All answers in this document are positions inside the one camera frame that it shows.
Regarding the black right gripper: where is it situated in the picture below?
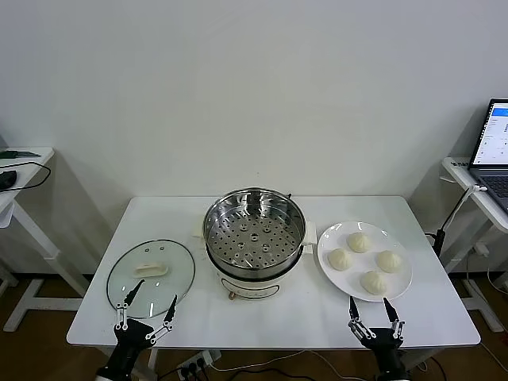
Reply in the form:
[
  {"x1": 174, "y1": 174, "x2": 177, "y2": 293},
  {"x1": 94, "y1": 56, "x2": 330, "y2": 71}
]
[{"x1": 347, "y1": 295, "x2": 409, "y2": 376}]

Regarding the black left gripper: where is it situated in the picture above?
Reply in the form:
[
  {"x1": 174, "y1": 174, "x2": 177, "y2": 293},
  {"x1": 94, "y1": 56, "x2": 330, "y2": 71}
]
[{"x1": 97, "y1": 279, "x2": 179, "y2": 376}]

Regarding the white steamed baozi bun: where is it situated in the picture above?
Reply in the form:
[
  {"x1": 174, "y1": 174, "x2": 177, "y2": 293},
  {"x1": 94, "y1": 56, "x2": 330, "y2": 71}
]
[
  {"x1": 375, "y1": 249, "x2": 404, "y2": 274},
  {"x1": 360, "y1": 270, "x2": 391, "y2": 297},
  {"x1": 347, "y1": 232, "x2": 372, "y2": 254},
  {"x1": 327, "y1": 248, "x2": 356, "y2": 273}
]

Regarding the round glass pot lid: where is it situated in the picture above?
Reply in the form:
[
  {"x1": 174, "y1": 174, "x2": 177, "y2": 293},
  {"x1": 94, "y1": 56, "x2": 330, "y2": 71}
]
[{"x1": 106, "y1": 237, "x2": 196, "y2": 320}]

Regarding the stainless steel steamer basket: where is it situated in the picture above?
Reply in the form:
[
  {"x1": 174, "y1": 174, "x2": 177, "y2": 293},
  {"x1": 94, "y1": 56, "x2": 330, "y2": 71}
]
[{"x1": 202, "y1": 188, "x2": 307, "y2": 269}]

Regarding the white power strip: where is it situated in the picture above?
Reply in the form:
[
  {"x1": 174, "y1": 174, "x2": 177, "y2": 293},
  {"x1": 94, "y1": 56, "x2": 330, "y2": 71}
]
[{"x1": 176, "y1": 348, "x2": 222, "y2": 378}]

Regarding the white round plate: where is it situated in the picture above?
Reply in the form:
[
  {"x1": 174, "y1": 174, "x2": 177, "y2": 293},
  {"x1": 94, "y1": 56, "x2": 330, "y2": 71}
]
[{"x1": 316, "y1": 220, "x2": 414, "y2": 303}]

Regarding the white electric cooker pot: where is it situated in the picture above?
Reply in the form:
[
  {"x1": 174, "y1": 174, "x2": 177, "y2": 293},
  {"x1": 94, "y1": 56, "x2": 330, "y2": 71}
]
[{"x1": 192, "y1": 216, "x2": 318, "y2": 302}]

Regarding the white side table with laptop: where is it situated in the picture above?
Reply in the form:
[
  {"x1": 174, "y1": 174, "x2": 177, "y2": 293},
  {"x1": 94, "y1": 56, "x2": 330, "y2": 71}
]
[{"x1": 442, "y1": 156, "x2": 508, "y2": 333}]

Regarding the white side table with mouse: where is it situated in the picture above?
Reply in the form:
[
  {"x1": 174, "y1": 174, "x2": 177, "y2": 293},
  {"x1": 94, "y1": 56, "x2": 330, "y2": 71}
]
[{"x1": 0, "y1": 146, "x2": 94, "y2": 333}]

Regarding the flat green item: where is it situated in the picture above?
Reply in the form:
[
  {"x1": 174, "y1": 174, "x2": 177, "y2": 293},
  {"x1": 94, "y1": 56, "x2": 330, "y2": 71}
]
[{"x1": 0, "y1": 148, "x2": 41, "y2": 159}]

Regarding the grey open laptop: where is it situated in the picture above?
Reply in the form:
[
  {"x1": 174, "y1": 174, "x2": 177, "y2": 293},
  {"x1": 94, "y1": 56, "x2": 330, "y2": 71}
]
[{"x1": 467, "y1": 98, "x2": 508, "y2": 215}]

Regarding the white laptop cable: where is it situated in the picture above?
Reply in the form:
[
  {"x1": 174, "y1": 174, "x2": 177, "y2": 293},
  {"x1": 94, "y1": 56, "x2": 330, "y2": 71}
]
[{"x1": 441, "y1": 184, "x2": 490, "y2": 239}]

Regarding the black thin cable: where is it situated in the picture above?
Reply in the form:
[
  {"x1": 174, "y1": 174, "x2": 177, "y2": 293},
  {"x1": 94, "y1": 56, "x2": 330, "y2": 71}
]
[{"x1": 0, "y1": 160, "x2": 52, "y2": 194}]

